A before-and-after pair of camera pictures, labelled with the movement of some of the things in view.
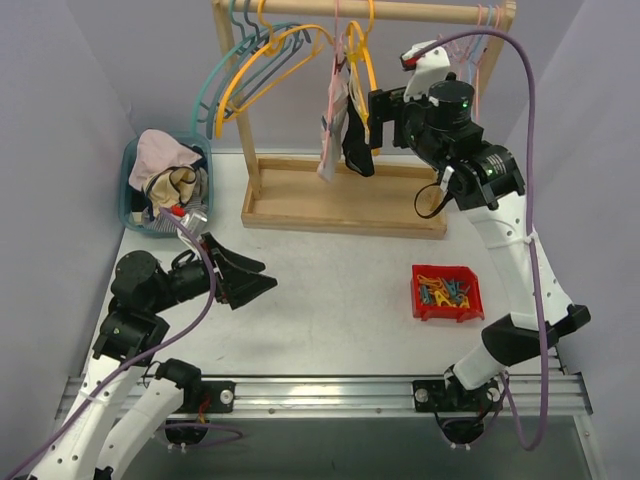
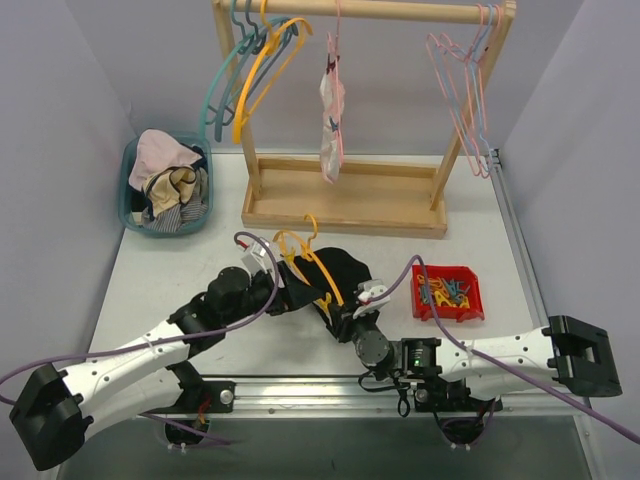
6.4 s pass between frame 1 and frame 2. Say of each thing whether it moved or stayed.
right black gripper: moved
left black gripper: moved
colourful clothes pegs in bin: stayed
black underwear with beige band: moved
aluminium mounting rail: stayed
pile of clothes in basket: stayed
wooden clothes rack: stayed
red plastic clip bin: stayed
